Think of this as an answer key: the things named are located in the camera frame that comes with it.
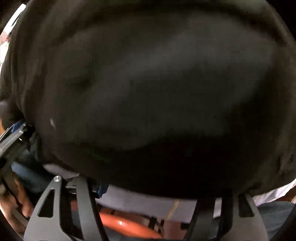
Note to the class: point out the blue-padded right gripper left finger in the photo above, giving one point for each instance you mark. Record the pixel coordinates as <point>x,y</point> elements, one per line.
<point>57,226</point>

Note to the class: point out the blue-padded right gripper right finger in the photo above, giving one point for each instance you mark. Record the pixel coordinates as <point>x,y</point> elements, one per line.
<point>239,220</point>

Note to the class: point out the black puffer down jacket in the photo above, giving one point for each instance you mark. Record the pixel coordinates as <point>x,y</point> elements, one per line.
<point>167,98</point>

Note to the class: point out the left hand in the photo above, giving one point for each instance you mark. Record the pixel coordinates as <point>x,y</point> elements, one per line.
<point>10,204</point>

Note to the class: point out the lavender plaid bed sheet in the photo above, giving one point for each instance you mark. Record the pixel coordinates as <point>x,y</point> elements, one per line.
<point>164,208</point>

